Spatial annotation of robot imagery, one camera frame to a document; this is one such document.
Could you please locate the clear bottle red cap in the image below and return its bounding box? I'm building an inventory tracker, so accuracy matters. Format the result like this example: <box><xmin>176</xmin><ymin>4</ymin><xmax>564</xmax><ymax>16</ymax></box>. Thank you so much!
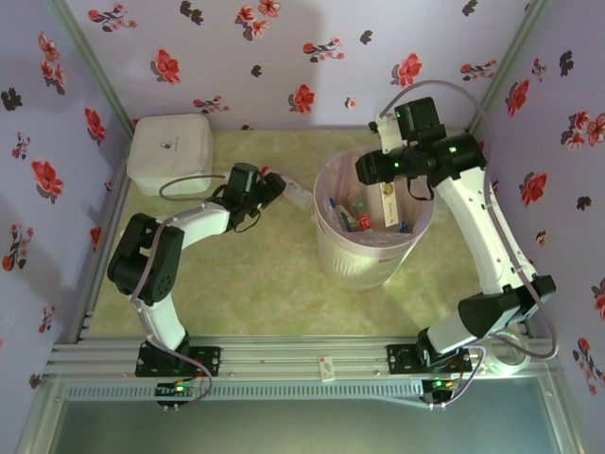
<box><xmin>261</xmin><ymin>165</ymin><xmax>314</xmax><ymax>213</ymax></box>

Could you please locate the long clear square bottle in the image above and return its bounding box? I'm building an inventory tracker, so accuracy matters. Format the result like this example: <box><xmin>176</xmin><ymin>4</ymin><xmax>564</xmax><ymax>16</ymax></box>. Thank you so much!
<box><xmin>379</xmin><ymin>181</ymin><xmax>402</xmax><ymax>229</ymax></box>

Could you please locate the purple plastic bin liner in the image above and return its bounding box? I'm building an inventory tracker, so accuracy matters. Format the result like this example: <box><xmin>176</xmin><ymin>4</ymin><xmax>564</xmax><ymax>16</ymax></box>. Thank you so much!
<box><xmin>314</xmin><ymin>149</ymin><xmax>436</xmax><ymax>237</ymax></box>

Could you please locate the white plastic waste bin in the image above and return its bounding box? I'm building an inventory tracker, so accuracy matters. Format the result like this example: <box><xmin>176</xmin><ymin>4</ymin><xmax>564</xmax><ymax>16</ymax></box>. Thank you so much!
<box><xmin>312</xmin><ymin>149</ymin><xmax>436</xmax><ymax>290</ymax></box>

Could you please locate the white plastic storage box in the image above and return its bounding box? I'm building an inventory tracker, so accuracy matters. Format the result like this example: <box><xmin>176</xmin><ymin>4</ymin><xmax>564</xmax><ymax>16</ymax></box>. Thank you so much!
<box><xmin>126</xmin><ymin>113</ymin><xmax>214</xmax><ymax>198</ymax></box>

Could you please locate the small circuit board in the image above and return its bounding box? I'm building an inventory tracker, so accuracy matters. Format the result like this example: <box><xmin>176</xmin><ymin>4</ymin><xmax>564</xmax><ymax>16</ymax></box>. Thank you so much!
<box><xmin>423</xmin><ymin>376</ymin><xmax>467</xmax><ymax>393</ymax></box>
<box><xmin>155</xmin><ymin>381</ymin><xmax>199</xmax><ymax>398</ymax></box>

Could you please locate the clear tape roll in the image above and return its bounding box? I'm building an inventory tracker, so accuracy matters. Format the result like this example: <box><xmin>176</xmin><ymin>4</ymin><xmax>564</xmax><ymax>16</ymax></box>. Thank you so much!
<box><xmin>486</xmin><ymin>330</ymin><xmax>529</xmax><ymax>378</ymax></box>

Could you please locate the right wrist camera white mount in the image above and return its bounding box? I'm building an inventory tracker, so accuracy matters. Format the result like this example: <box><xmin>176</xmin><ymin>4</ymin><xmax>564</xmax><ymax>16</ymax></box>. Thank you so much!
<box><xmin>367</xmin><ymin>113</ymin><xmax>404</xmax><ymax>155</ymax></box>

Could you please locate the left arm grey cable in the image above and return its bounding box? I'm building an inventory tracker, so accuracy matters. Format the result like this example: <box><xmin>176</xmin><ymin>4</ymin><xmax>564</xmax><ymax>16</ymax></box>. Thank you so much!
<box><xmin>130</xmin><ymin>173</ymin><xmax>233</xmax><ymax>410</ymax></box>

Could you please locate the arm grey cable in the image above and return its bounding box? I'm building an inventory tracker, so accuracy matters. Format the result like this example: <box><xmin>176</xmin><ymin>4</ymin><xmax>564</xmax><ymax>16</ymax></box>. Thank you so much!
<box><xmin>377</xmin><ymin>80</ymin><xmax>562</xmax><ymax>410</ymax></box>
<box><xmin>130</xmin><ymin>173</ymin><xmax>233</xmax><ymax>410</ymax></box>

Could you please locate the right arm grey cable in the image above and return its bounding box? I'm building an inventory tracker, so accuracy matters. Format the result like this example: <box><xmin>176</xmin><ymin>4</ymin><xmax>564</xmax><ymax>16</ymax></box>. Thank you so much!
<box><xmin>377</xmin><ymin>80</ymin><xmax>562</xmax><ymax>410</ymax></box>

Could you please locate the aluminium corner post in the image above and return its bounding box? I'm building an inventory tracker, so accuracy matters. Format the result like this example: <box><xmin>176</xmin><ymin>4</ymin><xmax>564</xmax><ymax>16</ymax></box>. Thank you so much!
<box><xmin>465</xmin><ymin>0</ymin><xmax>552</xmax><ymax>141</ymax></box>
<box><xmin>44</xmin><ymin>0</ymin><xmax>138</xmax><ymax>143</ymax></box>

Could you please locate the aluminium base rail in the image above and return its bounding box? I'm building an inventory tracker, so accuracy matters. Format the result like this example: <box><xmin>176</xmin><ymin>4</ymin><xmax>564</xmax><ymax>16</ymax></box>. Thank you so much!
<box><xmin>46</xmin><ymin>334</ymin><xmax>562</xmax><ymax>379</ymax></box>

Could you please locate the grey slotted cable duct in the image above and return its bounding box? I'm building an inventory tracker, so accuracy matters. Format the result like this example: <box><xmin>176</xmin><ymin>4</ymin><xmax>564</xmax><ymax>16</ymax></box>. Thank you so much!
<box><xmin>63</xmin><ymin>380</ymin><xmax>554</xmax><ymax>403</ymax></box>

